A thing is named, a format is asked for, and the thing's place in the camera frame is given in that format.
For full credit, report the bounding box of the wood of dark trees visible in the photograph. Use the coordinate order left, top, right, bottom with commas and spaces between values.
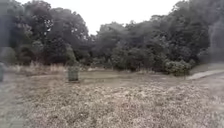
0, 0, 224, 77

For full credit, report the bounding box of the dry grass field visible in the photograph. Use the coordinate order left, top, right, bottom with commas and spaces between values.
0, 63, 224, 128

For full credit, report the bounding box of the round green bush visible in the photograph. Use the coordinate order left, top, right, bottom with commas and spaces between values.
162, 59, 193, 77

